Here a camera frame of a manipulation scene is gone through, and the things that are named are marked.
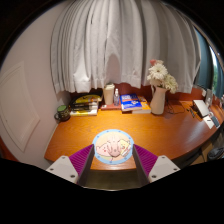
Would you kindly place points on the red-brown book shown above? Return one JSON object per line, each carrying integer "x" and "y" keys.
{"x": 109, "y": 107}

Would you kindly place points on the dark mug with green inside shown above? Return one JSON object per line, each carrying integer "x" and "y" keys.
{"x": 62, "y": 114}

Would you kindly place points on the white power adapter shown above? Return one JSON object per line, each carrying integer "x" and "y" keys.
{"x": 209, "y": 122}

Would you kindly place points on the yellow and black book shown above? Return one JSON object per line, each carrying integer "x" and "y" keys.
{"x": 87, "y": 99}

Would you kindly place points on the cream tumbler with lid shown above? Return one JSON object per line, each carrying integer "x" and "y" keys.
{"x": 108, "y": 95}

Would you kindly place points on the white vase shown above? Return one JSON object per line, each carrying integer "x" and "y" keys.
{"x": 158, "y": 101}

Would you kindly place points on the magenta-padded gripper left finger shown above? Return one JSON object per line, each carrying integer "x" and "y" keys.
{"x": 61, "y": 168}

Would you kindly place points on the white flower bouquet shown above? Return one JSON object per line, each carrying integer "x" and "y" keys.
{"x": 160, "y": 73}

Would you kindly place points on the round cartoon-print mouse pad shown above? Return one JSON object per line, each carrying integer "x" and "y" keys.
{"x": 100, "y": 150}

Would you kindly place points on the clear pump bottle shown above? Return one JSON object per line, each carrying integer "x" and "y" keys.
{"x": 116, "y": 99}

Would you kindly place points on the blue book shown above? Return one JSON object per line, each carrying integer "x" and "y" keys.
{"x": 130, "y": 102}

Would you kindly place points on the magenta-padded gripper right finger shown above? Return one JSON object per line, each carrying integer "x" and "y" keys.
{"x": 163, "y": 166}

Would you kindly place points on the pink computer mouse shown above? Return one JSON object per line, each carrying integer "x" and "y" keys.
{"x": 113, "y": 146}

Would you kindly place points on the grey flat device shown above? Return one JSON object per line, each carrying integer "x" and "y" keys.
{"x": 201, "y": 107}

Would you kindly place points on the yellow and white book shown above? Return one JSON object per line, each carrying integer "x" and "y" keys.
{"x": 83, "y": 113}

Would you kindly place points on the dark book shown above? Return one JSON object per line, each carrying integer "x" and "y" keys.
{"x": 83, "y": 108}
{"x": 83, "y": 104}

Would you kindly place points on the orange book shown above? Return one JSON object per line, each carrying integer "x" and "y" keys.
{"x": 146, "y": 107}

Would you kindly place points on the white pleated curtain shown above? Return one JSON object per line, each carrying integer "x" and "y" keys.
{"x": 123, "y": 43}

